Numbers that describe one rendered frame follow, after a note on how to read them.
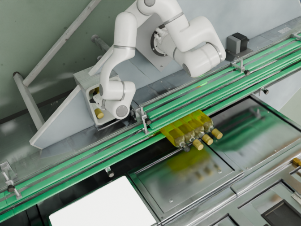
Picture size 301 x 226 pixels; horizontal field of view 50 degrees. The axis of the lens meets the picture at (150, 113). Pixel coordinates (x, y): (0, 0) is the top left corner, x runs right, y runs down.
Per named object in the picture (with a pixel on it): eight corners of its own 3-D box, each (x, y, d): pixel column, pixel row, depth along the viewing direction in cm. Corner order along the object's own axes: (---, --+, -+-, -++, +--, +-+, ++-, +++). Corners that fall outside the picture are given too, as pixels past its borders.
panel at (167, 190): (46, 219, 153) (70, 282, 129) (44, 215, 151) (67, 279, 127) (201, 135, 180) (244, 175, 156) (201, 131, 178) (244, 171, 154)
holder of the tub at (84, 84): (92, 124, 167) (98, 133, 162) (78, 81, 149) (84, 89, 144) (122, 110, 172) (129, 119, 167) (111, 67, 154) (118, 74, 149)
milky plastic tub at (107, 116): (90, 117, 163) (96, 127, 157) (78, 81, 149) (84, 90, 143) (121, 103, 169) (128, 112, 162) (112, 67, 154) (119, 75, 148)
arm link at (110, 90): (130, 45, 130) (126, 97, 135) (99, 43, 124) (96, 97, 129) (139, 47, 123) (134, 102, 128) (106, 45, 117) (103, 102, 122)
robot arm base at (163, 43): (143, 41, 143) (159, 54, 131) (161, 17, 141) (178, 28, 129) (166, 58, 153) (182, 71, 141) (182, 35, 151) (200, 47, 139)
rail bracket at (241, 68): (228, 66, 177) (245, 76, 168) (228, 54, 172) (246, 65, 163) (234, 63, 178) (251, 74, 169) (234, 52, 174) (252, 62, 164)
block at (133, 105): (130, 116, 168) (136, 123, 163) (126, 102, 162) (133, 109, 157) (135, 113, 169) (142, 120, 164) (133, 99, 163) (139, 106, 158)
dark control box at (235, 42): (225, 49, 187) (235, 54, 182) (226, 36, 182) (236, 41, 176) (237, 44, 190) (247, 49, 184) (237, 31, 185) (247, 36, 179)
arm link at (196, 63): (168, 50, 132) (188, 66, 120) (195, 34, 134) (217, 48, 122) (174, 68, 139) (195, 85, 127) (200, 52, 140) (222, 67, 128)
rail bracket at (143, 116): (137, 126, 164) (149, 140, 156) (131, 100, 154) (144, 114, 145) (142, 123, 165) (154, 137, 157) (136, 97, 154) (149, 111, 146)
